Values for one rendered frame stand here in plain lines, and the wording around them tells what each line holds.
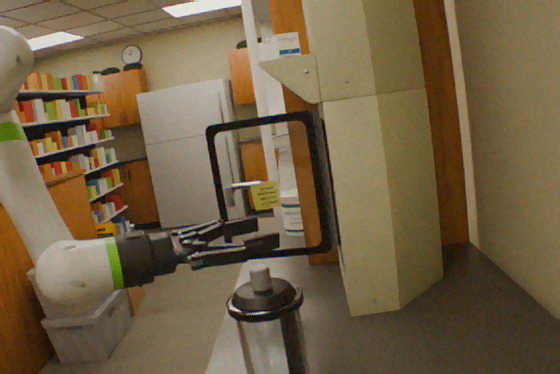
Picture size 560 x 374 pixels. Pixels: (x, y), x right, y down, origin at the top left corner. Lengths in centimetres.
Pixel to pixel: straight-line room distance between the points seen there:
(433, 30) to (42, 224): 109
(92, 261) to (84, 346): 246
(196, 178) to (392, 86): 517
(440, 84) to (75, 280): 106
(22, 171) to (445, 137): 108
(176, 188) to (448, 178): 503
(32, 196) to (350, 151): 63
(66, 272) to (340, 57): 64
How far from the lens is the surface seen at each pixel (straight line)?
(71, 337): 323
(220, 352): 102
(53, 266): 79
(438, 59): 138
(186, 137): 603
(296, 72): 96
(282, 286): 66
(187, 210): 618
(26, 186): 98
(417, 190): 109
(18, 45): 96
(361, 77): 96
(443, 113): 139
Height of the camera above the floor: 143
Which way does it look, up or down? 10 degrees down
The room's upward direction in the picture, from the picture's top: 9 degrees counter-clockwise
